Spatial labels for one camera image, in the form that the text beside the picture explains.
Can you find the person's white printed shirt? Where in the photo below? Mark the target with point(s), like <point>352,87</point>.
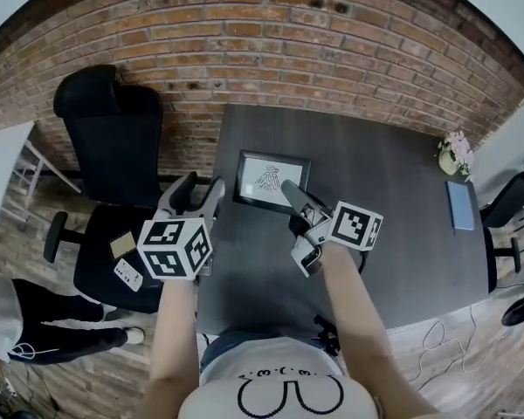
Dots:
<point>279,391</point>

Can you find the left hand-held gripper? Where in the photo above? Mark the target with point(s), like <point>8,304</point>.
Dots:
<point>170,247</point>

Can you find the person's right forearm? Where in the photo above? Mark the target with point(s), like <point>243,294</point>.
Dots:
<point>358,312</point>

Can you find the black round chair base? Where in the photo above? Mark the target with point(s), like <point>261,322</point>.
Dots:
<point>521,310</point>

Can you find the person's left forearm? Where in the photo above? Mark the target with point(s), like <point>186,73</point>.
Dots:
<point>174,330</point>

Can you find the black picture frame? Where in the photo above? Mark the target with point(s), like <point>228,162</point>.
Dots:
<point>250,197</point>

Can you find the black mesh office chair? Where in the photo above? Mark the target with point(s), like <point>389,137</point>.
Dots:
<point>513,194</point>

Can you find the blue notebook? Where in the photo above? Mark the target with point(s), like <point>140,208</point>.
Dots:
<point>460,205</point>

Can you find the person's blue jeans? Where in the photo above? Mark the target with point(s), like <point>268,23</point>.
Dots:
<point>227,343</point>

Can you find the white remote control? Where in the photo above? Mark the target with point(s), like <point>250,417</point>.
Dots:
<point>128,274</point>

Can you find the vase with pink flowers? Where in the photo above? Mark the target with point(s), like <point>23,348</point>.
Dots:
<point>456,153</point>

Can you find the black clamp bracket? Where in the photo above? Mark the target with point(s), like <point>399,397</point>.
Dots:
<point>327,334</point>

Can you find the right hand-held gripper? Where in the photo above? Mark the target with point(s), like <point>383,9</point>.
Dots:
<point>353,227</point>

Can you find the tan square card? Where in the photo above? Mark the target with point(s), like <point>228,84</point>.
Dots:
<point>123,245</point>

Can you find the white side table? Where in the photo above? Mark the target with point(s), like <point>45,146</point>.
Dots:
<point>6,164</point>

